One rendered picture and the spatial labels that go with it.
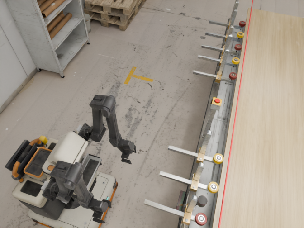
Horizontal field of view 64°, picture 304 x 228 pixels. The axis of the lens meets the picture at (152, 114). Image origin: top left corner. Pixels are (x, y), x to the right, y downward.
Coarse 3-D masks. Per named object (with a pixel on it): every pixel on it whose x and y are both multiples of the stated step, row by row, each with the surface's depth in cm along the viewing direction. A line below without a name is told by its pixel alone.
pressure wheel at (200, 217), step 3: (198, 213) 170; (201, 213) 170; (195, 216) 169; (198, 216) 169; (201, 216) 169; (204, 216) 169; (195, 219) 168; (198, 219) 168; (201, 219) 168; (204, 219) 168; (198, 222) 166; (201, 222) 166; (204, 222) 166; (201, 225) 167
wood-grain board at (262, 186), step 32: (256, 32) 300; (288, 32) 302; (256, 64) 265; (288, 64) 266; (256, 96) 237; (288, 96) 238; (256, 128) 214; (288, 128) 215; (224, 160) 195; (256, 160) 196; (288, 160) 197; (256, 192) 180; (288, 192) 181; (224, 224) 166; (256, 224) 167; (288, 224) 167
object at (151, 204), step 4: (148, 200) 179; (148, 204) 177; (152, 204) 177; (156, 204) 177; (160, 204) 177; (156, 208) 178; (160, 208) 176; (164, 208) 176; (168, 208) 176; (168, 212) 176; (172, 212) 174; (176, 212) 174; (180, 212) 174; (180, 216) 174; (192, 216) 173; (192, 220) 173
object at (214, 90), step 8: (224, 40) 322; (216, 72) 285; (216, 88) 270; (216, 96) 262; (208, 104) 255; (208, 112) 249; (200, 136) 232; (200, 144) 227; (192, 168) 212; (192, 176) 208; (192, 192) 199; (184, 200) 196; (184, 208) 192
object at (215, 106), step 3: (213, 99) 192; (219, 99) 192; (213, 102) 190; (219, 102) 190; (213, 105) 191; (216, 105) 189; (219, 105) 188; (210, 108) 194; (213, 108) 193; (216, 108) 192; (219, 108) 191
